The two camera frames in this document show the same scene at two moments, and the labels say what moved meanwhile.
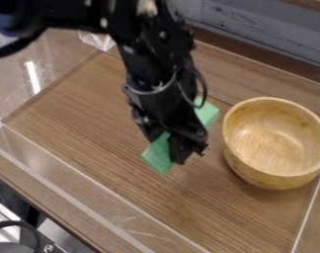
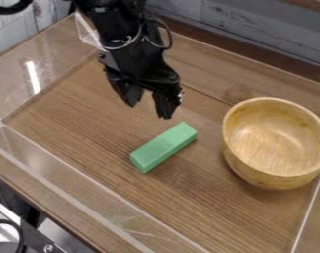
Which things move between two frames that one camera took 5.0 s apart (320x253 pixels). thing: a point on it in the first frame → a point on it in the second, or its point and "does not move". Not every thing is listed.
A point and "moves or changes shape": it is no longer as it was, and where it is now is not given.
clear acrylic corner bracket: (101, 42) does not move
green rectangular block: (158, 154) moves or changes shape
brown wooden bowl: (275, 142) does not move
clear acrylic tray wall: (104, 217) does not move
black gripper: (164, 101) → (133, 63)
